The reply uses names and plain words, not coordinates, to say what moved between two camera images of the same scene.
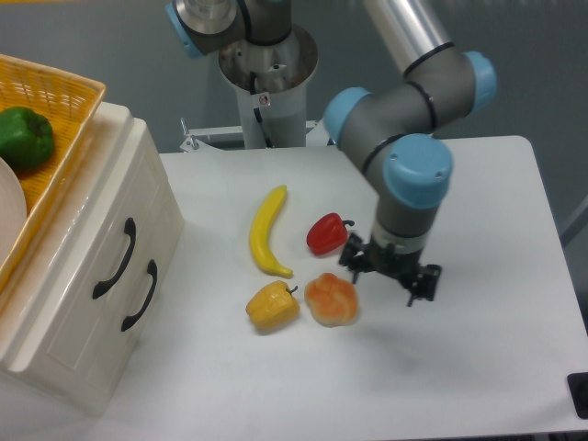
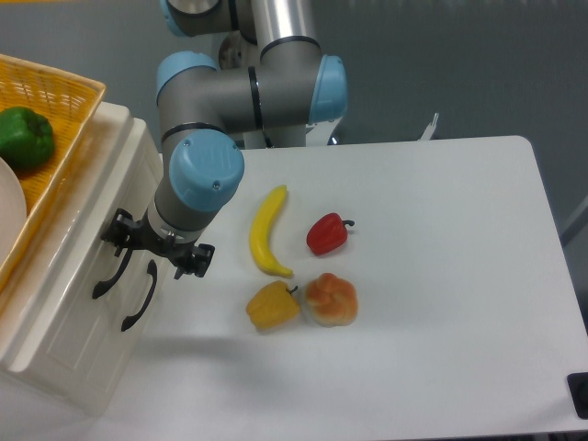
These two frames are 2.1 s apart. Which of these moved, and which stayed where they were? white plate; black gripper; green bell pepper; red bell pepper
Moved: black gripper
Stayed: white plate; green bell pepper; red bell pepper
